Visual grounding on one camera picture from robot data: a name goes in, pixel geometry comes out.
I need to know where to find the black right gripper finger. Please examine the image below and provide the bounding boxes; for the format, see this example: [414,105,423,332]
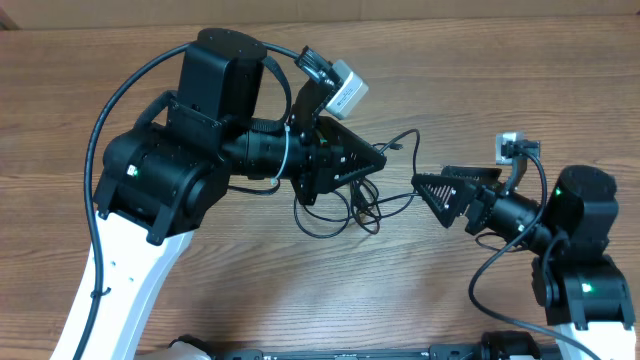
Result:
[441,165,502,184]
[411,174,476,228]

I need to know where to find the black usb cable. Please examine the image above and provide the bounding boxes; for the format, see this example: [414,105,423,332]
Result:
[292,128,426,240]

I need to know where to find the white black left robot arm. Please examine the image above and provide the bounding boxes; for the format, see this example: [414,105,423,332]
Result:
[53,28,386,359]

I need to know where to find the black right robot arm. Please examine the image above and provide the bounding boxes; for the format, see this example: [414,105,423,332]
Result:
[412,165,636,359]

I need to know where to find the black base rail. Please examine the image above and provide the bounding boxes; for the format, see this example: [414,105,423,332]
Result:
[169,331,563,360]

